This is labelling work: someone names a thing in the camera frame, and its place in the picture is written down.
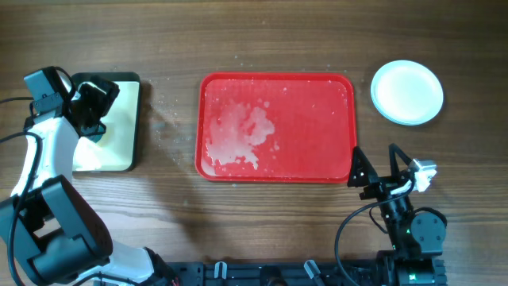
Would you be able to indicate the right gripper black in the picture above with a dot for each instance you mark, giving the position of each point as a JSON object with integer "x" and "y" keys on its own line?
{"x": 381, "y": 185}

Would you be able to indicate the red plastic tray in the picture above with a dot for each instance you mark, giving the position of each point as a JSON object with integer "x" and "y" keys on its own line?
{"x": 275, "y": 127}

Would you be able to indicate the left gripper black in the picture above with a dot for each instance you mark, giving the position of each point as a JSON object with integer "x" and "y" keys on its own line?
{"x": 105, "y": 102}

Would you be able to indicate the black tray with soapy water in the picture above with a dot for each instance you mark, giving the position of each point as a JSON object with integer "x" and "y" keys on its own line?
{"x": 116, "y": 150}

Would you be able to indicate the green yellow sponge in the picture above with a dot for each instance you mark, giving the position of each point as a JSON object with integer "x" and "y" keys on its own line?
{"x": 95, "y": 137}

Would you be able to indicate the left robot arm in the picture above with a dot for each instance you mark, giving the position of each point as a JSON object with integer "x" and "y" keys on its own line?
{"x": 52, "y": 234}

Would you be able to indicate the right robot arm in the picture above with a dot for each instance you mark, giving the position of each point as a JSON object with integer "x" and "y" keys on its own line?
{"x": 417, "y": 235}

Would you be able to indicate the white plate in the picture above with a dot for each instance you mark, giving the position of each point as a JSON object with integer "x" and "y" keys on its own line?
{"x": 407, "y": 93}

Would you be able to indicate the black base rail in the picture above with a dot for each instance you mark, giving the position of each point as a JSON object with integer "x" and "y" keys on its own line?
{"x": 311, "y": 273}

